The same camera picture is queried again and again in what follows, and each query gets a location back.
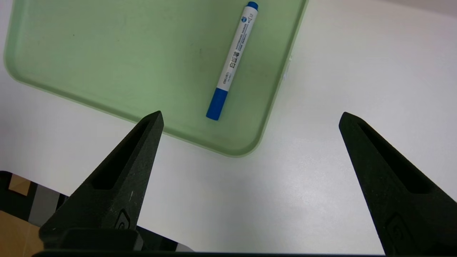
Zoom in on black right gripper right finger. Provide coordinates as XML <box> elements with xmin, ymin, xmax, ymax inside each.
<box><xmin>338</xmin><ymin>112</ymin><xmax>457</xmax><ymax>255</ymax></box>

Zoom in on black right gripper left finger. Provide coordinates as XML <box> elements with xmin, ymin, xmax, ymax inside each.
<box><xmin>39</xmin><ymin>111</ymin><xmax>165</xmax><ymax>250</ymax></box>

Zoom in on blue and white marker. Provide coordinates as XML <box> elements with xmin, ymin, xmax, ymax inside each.
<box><xmin>206</xmin><ymin>1</ymin><xmax>259</xmax><ymax>121</ymax></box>

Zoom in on green plastic tray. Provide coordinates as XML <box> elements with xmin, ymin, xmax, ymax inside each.
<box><xmin>4</xmin><ymin>0</ymin><xmax>309</xmax><ymax>158</ymax></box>

